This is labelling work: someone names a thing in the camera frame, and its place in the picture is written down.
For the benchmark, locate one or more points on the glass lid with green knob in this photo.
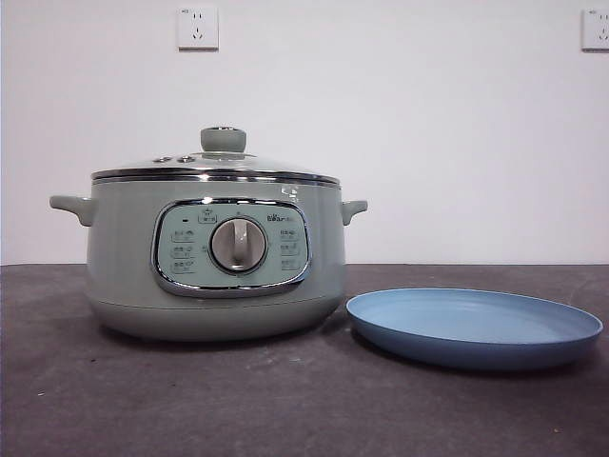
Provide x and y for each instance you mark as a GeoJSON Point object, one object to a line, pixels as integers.
{"type": "Point", "coordinates": [223, 139]}

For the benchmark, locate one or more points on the pale green electric steamer pot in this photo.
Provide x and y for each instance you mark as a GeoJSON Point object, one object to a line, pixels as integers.
{"type": "Point", "coordinates": [123, 266]}

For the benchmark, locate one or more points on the blue round plate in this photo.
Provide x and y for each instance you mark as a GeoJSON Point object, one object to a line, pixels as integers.
{"type": "Point", "coordinates": [476, 350]}

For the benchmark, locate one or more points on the white wall socket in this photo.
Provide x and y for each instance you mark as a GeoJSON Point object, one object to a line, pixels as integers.
{"type": "Point", "coordinates": [597, 29]}
{"type": "Point", "coordinates": [198, 28]}

